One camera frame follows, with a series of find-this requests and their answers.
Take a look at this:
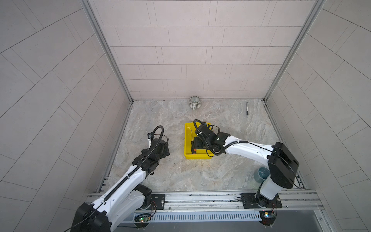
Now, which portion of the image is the left aluminium corner post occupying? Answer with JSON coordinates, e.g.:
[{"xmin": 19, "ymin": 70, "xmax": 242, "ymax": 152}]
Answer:
[{"xmin": 80, "ymin": 0, "xmax": 134, "ymax": 102}]

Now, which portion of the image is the right aluminium corner post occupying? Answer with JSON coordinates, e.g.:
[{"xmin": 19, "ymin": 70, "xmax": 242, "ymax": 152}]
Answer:
[{"xmin": 263, "ymin": 0, "xmax": 327, "ymax": 102}]

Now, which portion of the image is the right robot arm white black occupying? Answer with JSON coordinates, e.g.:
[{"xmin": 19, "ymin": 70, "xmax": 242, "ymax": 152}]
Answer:
[{"xmin": 185, "ymin": 119, "xmax": 299, "ymax": 208}]

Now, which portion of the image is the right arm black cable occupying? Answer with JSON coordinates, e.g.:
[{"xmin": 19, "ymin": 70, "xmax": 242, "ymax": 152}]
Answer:
[{"xmin": 193, "ymin": 119, "xmax": 224, "ymax": 156}]

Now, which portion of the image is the white slotted cable duct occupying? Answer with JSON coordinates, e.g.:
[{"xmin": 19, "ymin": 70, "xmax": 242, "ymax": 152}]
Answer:
[{"xmin": 151, "ymin": 211, "xmax": 262, "ymax": 223}]

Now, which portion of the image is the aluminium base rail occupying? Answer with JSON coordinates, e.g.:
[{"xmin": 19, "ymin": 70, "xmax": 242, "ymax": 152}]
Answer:
[{"xmin": 85, "ymin": 189, "xmax": 324, "ymax": 215}]

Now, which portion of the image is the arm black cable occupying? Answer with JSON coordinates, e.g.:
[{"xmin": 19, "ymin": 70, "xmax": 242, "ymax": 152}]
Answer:
[
  {"xmin": 193, "ymin": 119, "xmax": 224, "ymax": 156},
  {"xmin": 98, "ymin": 125, "xmax": 165, "ymax": 204}
]

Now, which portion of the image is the white ribbed ceramic cup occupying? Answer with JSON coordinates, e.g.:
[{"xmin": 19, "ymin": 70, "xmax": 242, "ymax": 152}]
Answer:
[{"xmin": 189, "ymin": 96, "xmax": 201, "ymax": 111}]

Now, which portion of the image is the left green circuit board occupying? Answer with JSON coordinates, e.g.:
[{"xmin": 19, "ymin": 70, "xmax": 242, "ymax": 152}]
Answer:
[{"xmin": 134, "ymin": 213, "xmax": 152, "ymax": 223}]

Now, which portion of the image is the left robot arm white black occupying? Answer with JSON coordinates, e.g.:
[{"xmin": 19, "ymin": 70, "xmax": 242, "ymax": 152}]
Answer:
[{"xmin": 68, "ymin": 132, "xmax": 170, "ymax": 232}]

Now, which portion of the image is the yellow plastic bin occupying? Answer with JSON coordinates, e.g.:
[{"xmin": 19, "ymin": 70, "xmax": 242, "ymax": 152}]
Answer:
[{"xmin": 184, "ymin": 122, "xmax": 214, "ymax": 160}]

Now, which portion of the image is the aluminium corner post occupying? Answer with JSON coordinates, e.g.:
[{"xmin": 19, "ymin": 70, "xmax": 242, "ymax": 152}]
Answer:
[
  {"xmin": 80, "ymin": 0, "xmax": 134, "ymax": 102},
  {"xmin": 263, "ymin": 0, "xmax": 327, "ymax": 102}
]

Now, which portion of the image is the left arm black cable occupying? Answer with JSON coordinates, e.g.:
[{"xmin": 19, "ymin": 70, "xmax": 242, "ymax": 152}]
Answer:
[{"xmin": 98, "ymin": 125, "xmax": 165, "ymax": 204}]

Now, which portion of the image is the right circuit board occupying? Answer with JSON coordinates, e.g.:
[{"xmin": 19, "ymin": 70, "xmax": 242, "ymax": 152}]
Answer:
[{"xmin": 259, "ymin": 211, "xmax": 276, "ymax": 226}]

